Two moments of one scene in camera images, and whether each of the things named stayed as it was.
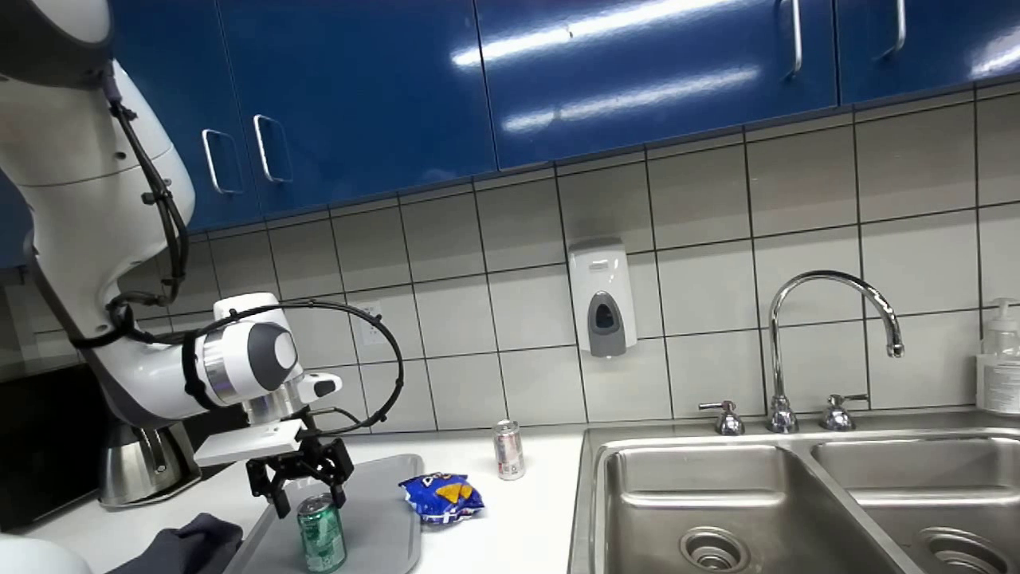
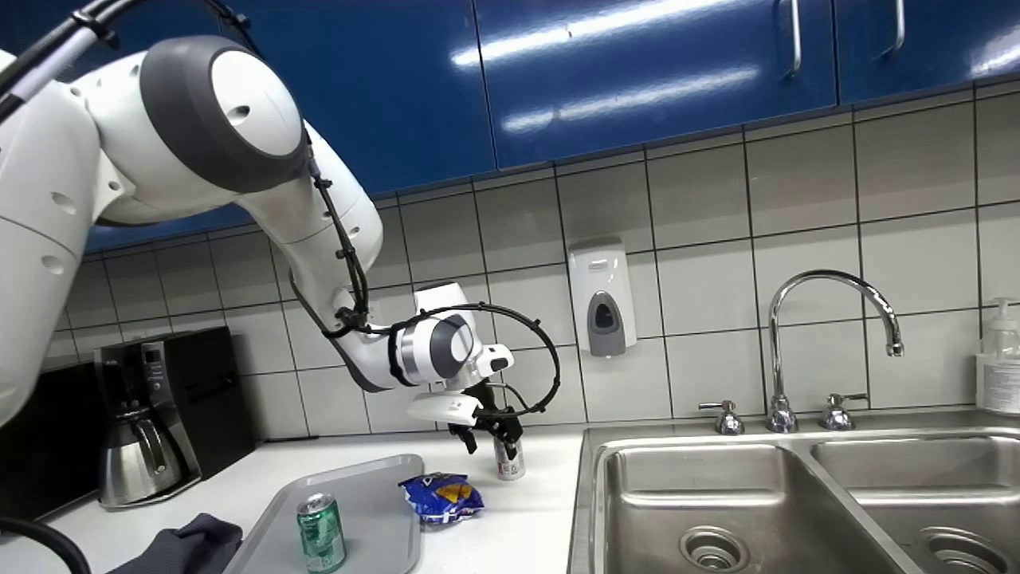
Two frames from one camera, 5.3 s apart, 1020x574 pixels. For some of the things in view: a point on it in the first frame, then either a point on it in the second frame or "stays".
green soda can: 324,532 stays
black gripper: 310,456 -> 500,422
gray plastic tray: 379,520 stays
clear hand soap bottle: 999,367 stays
